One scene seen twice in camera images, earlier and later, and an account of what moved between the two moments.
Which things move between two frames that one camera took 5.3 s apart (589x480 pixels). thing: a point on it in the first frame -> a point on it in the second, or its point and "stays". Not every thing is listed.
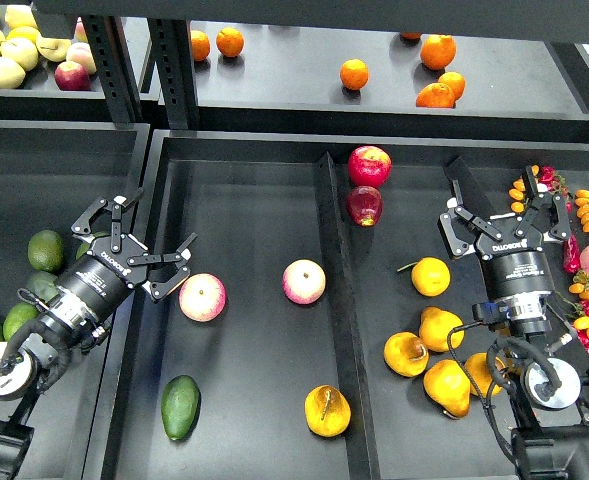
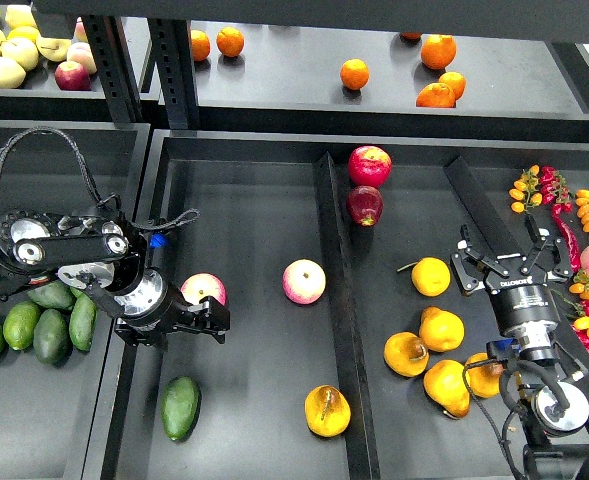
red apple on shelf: [72, 76] stays
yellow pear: [327, 410] stays
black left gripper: [94, 287] -> [153, 311]
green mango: [180, 406] stays
